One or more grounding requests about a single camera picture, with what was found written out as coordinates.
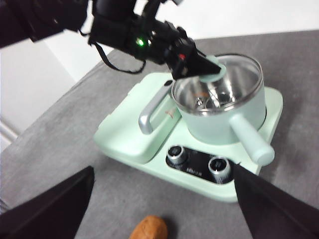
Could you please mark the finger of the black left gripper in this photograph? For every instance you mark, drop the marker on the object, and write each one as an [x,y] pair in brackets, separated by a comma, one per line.
[197,66]

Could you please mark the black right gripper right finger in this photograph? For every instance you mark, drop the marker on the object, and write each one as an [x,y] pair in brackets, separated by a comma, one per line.
[279,214]

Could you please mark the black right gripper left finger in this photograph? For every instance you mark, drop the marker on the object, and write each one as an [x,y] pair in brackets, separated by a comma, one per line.
[45,216]

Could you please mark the brown potato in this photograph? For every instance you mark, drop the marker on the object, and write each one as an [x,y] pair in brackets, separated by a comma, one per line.
[149,227]

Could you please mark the mint green griddle lid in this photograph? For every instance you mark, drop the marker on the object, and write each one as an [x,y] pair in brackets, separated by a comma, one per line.
[124,134]

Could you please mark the silver control knob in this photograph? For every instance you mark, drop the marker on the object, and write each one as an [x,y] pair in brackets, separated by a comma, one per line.
[218,166]
[175,154]

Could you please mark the mint green breakfast machine base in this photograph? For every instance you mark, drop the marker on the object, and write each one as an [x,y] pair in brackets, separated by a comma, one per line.
[159,179]

